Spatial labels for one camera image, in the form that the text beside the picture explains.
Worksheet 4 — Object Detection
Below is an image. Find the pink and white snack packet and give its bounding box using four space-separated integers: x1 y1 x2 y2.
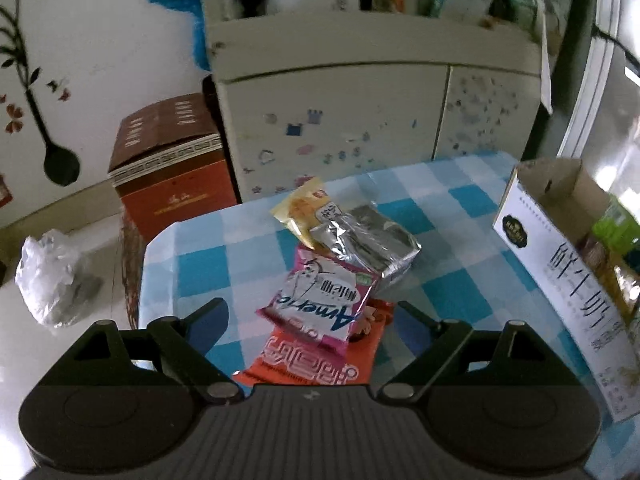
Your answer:
256 245 379 357

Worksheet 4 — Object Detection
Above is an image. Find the green snack packet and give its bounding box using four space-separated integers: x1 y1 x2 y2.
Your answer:
592 200 640 257

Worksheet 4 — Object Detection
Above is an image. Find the blue checkered tablecloth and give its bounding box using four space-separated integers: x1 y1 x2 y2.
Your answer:
139 152 640 478

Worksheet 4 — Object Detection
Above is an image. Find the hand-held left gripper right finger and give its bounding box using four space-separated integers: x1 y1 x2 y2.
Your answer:
376 301 587 405

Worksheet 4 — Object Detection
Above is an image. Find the pale yellow snack packet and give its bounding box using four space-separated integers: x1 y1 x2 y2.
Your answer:
270 177 344 251

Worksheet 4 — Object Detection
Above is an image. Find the crumpled clear plastic bag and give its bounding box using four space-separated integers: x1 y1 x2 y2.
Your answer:
15 230 104 332

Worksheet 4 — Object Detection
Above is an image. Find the orange-red snack packet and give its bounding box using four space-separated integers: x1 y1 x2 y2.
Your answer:
232 297 397 387

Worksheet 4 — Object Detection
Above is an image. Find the cream cabinet with stickers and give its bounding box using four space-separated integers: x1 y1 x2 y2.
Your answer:
197 0 557 204

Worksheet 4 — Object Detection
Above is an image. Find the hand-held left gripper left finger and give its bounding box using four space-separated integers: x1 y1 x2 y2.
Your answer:
31 297 243 407

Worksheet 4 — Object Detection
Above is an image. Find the white printed cardboard box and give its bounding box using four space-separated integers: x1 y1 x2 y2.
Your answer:
492 157 640 424

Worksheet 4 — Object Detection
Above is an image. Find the red-brown cardboard box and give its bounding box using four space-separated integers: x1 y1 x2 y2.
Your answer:
107 92 240 247

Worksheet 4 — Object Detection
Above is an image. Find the silver foil snack packet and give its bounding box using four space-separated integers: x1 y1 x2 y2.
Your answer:
310 202 422 297

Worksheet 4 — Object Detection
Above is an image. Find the flower vine wall sticker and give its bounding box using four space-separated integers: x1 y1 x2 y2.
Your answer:
0 0 82 187

